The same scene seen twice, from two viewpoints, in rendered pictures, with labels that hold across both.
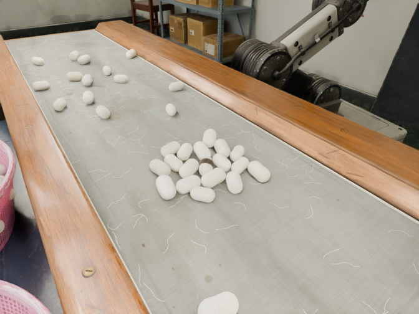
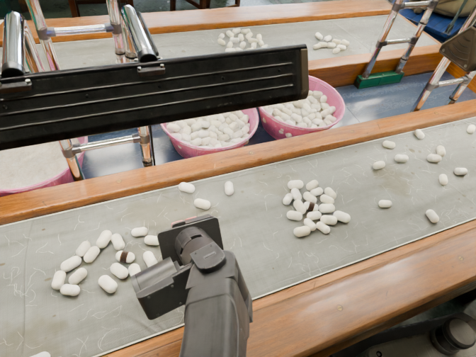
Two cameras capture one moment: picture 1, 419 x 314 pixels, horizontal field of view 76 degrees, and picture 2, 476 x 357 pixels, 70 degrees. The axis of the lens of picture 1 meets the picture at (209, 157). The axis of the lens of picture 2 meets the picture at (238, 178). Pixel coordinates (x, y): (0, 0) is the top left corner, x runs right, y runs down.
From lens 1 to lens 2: 0.63 m
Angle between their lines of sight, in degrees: 67
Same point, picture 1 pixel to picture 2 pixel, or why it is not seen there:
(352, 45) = not seen: outside the picture
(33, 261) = not seen: hidden behind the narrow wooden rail
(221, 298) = (230, 186)
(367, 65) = not seen: outside the picture
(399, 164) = (290, 316)
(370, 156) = (302, 302)
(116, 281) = (245, 159)
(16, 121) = (358, 126)
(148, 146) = (338, 185)
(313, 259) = (239, 232)
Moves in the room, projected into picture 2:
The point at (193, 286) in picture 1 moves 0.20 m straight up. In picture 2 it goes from (240, 186) to (252, 120)
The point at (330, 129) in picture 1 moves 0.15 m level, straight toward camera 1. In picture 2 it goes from (341, 297) to (278, 244)
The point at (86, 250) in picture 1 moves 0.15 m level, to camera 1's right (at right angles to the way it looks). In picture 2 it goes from (260, 152) to (245, 198)
